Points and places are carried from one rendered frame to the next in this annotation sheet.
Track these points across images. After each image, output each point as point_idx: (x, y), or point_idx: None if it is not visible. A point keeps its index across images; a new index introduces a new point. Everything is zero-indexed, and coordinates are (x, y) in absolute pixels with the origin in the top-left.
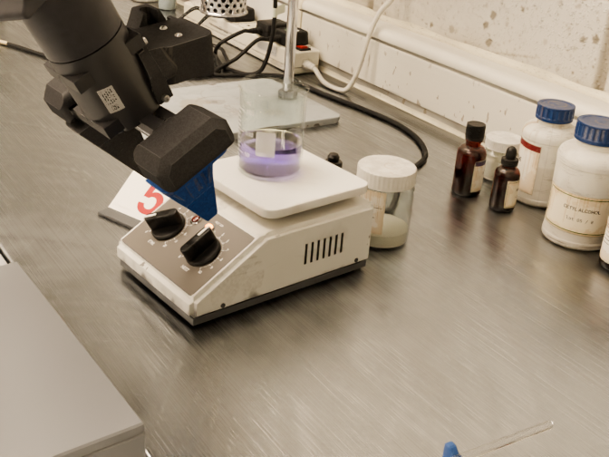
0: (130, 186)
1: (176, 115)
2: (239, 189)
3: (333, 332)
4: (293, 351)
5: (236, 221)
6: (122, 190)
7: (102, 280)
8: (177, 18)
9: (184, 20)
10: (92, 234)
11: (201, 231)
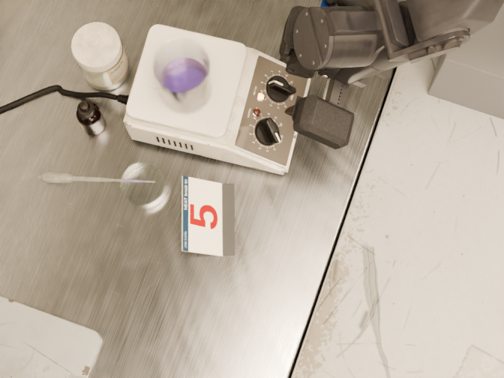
0: (202, 244)
1: (352, 0)
2: (232, 82)
3: (247, 19)
4: (282, 25)
5: (250, 77)
6: (208, 250)
7: (306, 170)
8: (287, 43)
9: (287, 37)
10: (262, 231)
11: (280, 83)
